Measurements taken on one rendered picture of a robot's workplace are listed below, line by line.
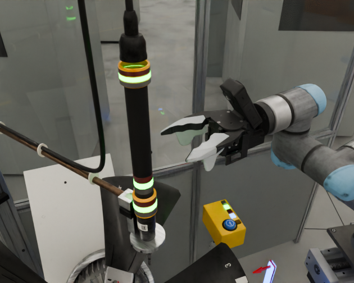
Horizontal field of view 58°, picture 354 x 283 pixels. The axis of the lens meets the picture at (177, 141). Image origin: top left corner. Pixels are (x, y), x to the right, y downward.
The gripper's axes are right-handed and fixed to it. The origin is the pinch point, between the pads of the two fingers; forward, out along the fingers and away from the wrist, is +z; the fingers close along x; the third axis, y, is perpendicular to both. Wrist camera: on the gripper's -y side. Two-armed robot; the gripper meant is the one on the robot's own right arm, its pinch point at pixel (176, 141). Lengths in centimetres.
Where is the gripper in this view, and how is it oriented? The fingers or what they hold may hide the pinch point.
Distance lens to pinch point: 56.5
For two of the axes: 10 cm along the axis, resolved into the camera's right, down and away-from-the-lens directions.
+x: -4.9, -5.0, 7.1
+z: -8.7, 3.2, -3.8
